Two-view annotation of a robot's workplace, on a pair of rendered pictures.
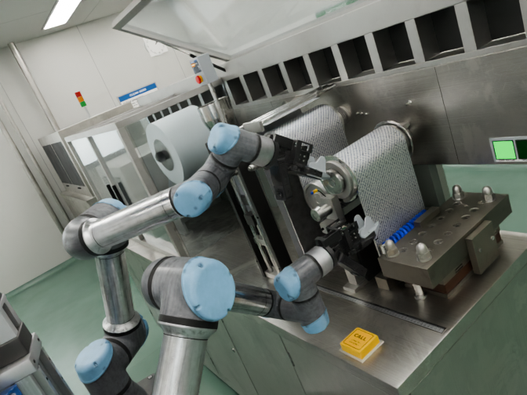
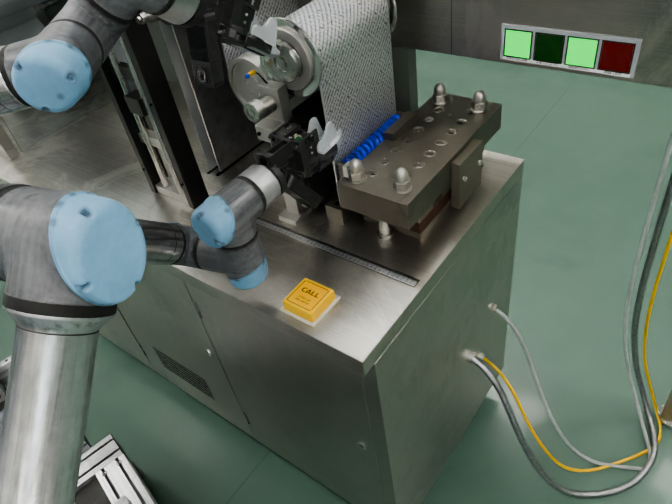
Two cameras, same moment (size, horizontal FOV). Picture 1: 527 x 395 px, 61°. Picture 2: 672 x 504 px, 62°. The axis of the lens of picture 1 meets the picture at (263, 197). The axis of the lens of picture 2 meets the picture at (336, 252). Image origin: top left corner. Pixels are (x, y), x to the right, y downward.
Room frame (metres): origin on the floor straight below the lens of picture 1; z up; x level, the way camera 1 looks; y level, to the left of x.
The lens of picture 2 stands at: (0.23, 0.07, 1.66)
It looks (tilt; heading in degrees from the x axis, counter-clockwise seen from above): 42 degrees down; 343
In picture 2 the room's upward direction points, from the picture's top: 11 degrees counter-clockwise
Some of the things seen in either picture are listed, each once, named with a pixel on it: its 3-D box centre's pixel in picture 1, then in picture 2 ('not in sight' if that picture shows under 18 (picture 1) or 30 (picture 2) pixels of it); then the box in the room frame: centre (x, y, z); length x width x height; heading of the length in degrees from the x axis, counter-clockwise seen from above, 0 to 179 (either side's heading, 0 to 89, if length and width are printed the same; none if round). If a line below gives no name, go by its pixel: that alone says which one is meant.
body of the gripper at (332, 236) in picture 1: (339, 242); (287, 159); (1.08, -0.14, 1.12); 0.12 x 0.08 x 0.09; 119
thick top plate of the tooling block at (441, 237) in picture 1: (446, 234); (424, 153); (1.11, -0.44, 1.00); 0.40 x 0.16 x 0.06; 119
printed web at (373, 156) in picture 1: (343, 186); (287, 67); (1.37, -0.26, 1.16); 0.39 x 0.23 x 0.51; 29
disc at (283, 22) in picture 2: (336, 179); (288, 58); (1.19, -0.21, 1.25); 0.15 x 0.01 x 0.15; 29
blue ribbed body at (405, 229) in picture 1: (407, 229); (374, 142); (1.18, -0.36, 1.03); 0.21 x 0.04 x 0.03; 119
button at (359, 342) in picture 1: (359, 342); (308, 299); (0.94, -0.09, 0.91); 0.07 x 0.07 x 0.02; 29
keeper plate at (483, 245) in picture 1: (483, 247); (468, 174); (1.04, -0.50, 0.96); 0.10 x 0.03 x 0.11; 119
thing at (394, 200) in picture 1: (394, 203); (362, 102); (1.20, -0.35, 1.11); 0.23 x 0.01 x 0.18; 119
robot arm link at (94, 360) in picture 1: (101, 367); not in sight; (1.18, 0.64, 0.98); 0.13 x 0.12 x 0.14; 158
